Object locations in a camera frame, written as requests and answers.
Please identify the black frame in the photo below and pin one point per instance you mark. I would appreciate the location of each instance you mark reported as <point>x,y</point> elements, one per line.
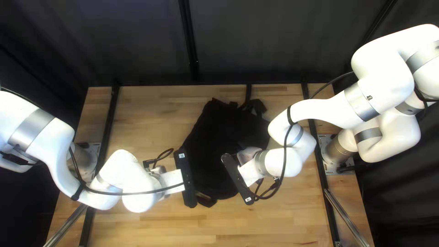
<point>189,41</point>

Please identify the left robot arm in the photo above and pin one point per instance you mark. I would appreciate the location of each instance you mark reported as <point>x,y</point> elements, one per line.
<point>44,144</point>

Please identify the black backpack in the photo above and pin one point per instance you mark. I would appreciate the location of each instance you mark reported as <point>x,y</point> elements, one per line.
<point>219,137</point>

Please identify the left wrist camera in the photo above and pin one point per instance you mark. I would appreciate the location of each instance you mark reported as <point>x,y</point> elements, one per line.
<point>187,178</point>

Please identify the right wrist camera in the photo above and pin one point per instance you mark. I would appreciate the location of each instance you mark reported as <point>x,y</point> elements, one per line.
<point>236,178</point>

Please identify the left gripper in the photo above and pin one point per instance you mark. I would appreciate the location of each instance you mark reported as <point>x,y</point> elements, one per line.
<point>173,181</point>

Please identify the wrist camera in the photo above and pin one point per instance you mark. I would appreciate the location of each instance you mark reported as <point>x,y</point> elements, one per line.
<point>187,178</point>
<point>236,178</point>

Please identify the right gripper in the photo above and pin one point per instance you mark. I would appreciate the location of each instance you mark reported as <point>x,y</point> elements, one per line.
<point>247,173</point>

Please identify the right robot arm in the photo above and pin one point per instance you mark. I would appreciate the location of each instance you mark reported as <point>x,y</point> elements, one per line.
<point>384,68</point>

